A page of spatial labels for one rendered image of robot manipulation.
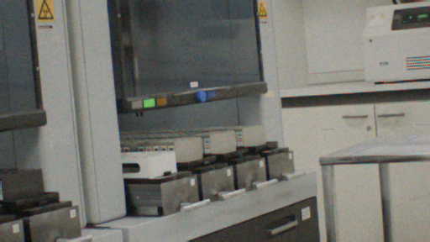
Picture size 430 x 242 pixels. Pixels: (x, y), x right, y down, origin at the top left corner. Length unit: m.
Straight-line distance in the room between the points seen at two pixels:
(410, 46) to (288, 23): 0.99
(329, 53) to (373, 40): 0.82
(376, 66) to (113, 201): 2.47
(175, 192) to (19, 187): 0.41
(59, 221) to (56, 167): 0.16
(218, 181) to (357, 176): 2.25
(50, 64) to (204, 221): 0.54
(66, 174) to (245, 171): 0.55
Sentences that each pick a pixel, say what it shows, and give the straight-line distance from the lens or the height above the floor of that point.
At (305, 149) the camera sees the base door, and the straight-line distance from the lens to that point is 4.51.
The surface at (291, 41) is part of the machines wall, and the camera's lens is 5.05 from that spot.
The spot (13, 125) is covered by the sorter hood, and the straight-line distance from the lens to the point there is 1.78.
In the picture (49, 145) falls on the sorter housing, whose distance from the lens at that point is 1.88.
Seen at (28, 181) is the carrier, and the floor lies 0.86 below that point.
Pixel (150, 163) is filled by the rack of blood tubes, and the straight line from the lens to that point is 2.05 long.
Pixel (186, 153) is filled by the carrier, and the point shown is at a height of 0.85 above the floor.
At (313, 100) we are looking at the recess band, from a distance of 4.51.
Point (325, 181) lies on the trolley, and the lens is 2.16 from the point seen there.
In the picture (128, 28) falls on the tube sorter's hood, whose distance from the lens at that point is 2.08.
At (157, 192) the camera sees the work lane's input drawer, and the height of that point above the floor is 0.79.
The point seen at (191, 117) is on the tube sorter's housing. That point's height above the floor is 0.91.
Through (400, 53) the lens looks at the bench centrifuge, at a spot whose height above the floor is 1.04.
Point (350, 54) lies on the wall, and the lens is 5.06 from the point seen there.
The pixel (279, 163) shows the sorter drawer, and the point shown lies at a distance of 2.44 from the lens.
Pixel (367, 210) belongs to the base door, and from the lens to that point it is 4.41.
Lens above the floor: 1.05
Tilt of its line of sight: 3 degrees down
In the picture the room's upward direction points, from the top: 5 degrees counter-clockwise
